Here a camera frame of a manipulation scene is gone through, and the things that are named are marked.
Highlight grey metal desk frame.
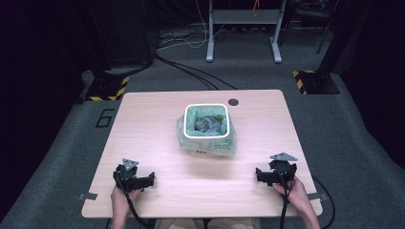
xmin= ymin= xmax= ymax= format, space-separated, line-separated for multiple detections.
xmin=205 ymin=0 xmax=284 ymax=64

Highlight person's left hand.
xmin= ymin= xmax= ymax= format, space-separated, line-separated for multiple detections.
xmin=110 ymin=186 xmax=142 ymax=213

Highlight black cable loop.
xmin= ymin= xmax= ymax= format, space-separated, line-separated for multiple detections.
xmin=311 ymin=176 xmax=336 ymax=229

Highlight person's right hand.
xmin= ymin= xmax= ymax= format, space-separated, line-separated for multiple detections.
xmin=272 ymin=176 xmax=311 ymax=211

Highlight thin black stand leg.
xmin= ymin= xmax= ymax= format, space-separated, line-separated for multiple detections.
xmin=316 ymin=0 xmax=339 ymax=55

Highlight crumpled grey paper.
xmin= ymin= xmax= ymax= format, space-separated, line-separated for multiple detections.
xmin=194 ymin=115 xmax=223 ymax=135

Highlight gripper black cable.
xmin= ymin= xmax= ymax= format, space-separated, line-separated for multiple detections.
xmin=277 ymin=170 xmax=291 ymax=229
xmin=114 ymin=173 xmax=151 ymax=229

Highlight green plastic trash bag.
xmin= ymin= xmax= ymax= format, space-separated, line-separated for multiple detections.
xmin=176 ymin=106 xmax=238 ymax=156

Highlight person's legs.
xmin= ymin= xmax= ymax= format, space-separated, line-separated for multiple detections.
xmin=154 ymin=218 xmax=262 ymax=229

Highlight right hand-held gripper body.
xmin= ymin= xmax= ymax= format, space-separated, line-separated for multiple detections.
xmin=268 ymin=152 xmax=299 ymax=187

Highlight grey tape piece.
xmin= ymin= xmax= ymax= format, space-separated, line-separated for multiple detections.
xmin=307 ymin=192 xmax=329 ymax=201
xmin=77 ymin=192 xmax=98 ymax=202

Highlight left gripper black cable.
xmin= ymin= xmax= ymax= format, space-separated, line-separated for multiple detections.
xmin=114 ymin=173 xmax=151 ymax=229

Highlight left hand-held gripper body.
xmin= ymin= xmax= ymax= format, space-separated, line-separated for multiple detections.
xmin=113 ymin=157 xmax=139 ymax=193

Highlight black floor cables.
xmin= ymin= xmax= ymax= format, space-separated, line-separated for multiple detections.
xmin=154 ymin=52 xmax=238 ymax=91

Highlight cream bin rim ring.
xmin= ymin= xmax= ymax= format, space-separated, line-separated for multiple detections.
xmin=183 ymin=103 xmax=231 ymax=139

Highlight white floor cables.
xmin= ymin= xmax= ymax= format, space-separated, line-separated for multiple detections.
xmin=156 ymin=0 xmax=225 ymax=51

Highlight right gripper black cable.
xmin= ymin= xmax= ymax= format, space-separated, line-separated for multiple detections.
xmin=277 ymin=170 xmax=291 ymax=229

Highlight black striped stand base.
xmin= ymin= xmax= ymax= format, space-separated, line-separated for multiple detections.
xmin=85 ymin=71 xmax=131 ymax=102
xmin=292 ymin=70 xmax=341 ymax=95

